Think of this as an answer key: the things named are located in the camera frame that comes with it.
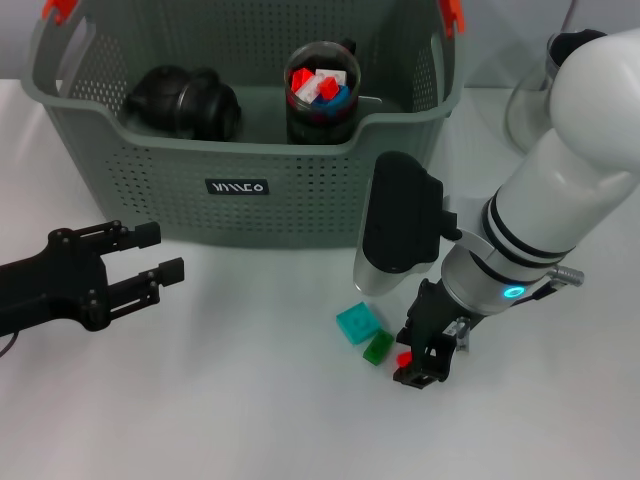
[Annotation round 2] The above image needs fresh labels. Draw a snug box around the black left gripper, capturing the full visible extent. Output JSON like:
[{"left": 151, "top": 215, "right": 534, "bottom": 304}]
[{"left": 0, "top": 219, "right": 186, "bottom": 341}]

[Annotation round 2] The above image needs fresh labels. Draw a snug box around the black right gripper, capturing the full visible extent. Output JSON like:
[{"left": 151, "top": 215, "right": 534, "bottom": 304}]
[{"left": 392, "top": 278, "right": 482, "bottom": 389}]

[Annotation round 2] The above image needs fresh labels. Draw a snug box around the translucent green toy brick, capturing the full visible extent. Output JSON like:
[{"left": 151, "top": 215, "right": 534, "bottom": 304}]
[{"left": 362, "top": 329, "right": 395, "bottom": 366}]

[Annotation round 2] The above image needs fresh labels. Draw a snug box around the teal square toy plate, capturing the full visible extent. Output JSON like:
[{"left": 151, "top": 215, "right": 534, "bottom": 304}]
[{"left": 335, "top": 302, "right": 381, "bottom": 346}]

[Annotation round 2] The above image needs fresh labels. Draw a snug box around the glass teacup with black holder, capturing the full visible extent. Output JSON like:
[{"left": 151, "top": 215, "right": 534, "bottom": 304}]
[
  {"left": 285, "top": 99, "right": 359, "bottom": 144},
  {"left": 283, "top": 38, "right": 362, "bottom": 124},
  {"left": 174, "top": 69, "right": 245, "bottom": 143},
  {"left": 287, "top": 128, "right": 357, "bottom": 147}
]

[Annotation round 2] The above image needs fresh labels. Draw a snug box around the white toy brick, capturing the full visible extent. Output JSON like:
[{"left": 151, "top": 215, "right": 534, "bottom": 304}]
[
  {"left": 294, "top": 77, "right": 324, "bottom": 105},
  {"left": 314, "top": 68, "right": 347, "bottom": 87}
]

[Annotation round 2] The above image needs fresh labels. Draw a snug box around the red sloped toy brick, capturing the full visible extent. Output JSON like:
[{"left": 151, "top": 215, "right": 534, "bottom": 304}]
[{"left": 291, "top": 68, "right": 315, "bottom": 94}]

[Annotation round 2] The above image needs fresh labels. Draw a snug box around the blue square toy plate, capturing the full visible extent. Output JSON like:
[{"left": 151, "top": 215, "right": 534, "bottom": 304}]
[{"left": 312, "top": 84, "right": 351, "bottom": 115}]

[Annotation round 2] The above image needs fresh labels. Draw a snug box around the grey perforated storage bin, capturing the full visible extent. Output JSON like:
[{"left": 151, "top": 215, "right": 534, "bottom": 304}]
[{"left": 19, "top": 0, "right": 467, "bottom": 250}]

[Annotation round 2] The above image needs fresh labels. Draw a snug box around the black ceramic teapot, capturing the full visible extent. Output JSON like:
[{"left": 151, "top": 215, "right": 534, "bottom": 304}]
[{"left": 123, "top": 64, "right": 201, "bottom": 139}]

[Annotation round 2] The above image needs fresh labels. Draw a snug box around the black right wrist camera housing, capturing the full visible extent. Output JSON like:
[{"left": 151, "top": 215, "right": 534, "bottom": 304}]
[{"left": 352, "top": 151, "right": 459, "bottom": 297}]

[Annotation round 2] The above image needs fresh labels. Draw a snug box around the orange bin handle clip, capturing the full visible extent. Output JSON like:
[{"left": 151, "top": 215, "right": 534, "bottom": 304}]
[
  {"left": 40, "top": 0, "right": 80, "bottom": 25},
  {"left": 439, "top": 0, "right": 467, "bottom": 39}
]

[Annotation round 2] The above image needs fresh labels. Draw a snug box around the glass carafe with black handle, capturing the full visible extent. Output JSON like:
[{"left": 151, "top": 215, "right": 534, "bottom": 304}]
[{"left": 504, "top": 28, "right": 609, "bottom": 151}]

